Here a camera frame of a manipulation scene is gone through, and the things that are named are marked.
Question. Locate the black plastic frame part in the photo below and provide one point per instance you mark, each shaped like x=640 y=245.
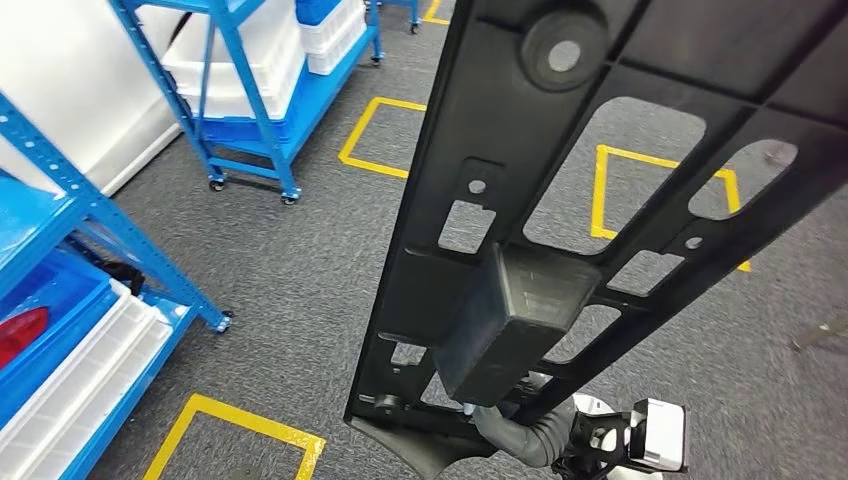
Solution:
x=517 y=318

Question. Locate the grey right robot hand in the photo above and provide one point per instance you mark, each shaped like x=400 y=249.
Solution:
x=503 y=437

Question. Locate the blue metal shelf rack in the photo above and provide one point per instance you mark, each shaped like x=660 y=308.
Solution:
x=414 y=10
x=311 y=112
x=40 y=218

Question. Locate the white plastic crate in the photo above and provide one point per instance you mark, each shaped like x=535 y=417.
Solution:
x=341 y=60
x=225 y=106
x=185 y=66
x=132 y=384
x=99 y=371
x=338 y=33

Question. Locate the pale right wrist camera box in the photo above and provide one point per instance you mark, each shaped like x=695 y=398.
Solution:
x=659 y=434

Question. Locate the white car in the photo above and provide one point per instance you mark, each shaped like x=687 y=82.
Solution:
x=66 y=66

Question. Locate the blue plastic crate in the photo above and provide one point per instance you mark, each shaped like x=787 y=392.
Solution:
x=318 y=10
x=73 y=311
x=232 y=130

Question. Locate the red plastic part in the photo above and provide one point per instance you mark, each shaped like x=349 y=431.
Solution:
x=20 y=334

